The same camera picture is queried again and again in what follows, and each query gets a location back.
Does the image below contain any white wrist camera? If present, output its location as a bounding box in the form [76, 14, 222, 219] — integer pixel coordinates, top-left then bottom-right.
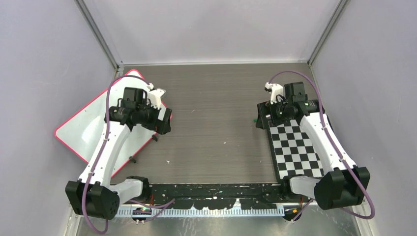
[264, 82, 285, 104]
[148, 88, 166, 110]

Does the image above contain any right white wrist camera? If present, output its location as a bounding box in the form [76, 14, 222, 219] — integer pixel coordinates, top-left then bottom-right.
[264, 82, 285, 104]

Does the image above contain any pink-framed whiteboard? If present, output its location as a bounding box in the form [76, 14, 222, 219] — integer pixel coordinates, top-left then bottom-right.
[55, 69, 158, 181]

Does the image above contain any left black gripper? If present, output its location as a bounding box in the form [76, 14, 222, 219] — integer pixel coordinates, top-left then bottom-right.
[136, 98, 171, 134]

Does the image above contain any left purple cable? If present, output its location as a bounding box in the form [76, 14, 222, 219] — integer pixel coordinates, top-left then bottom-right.
[81, 74, 177, 235]

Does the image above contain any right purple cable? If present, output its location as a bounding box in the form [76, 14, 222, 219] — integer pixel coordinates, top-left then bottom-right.
[268, 70, 376, 222]

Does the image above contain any slotted cable duct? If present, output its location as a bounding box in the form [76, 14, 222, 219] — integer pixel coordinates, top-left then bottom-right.
[115, 206, 285, 218]

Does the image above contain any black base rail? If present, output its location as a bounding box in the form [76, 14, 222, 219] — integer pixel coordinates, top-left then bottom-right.
[119, 183, 313, 211]

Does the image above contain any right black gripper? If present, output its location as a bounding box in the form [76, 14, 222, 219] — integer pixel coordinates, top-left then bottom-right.
[256, 96, 292, 129]

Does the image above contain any black white checkerboard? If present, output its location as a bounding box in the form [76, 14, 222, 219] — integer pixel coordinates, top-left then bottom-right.
[266, 120, 324, 182]

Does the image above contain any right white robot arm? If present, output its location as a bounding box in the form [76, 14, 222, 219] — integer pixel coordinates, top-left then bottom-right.
[256, 82, 370, 210]

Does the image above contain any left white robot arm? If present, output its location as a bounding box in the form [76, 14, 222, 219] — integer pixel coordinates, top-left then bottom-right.
[65, 87, 172, 220]

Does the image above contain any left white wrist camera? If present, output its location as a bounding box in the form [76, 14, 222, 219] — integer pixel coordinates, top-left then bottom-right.
[148, 88, 166, 110]

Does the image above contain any purple cable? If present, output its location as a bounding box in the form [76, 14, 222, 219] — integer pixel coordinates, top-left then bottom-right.
[81, 74, 177, 235]
[268, 70, 376, 222]

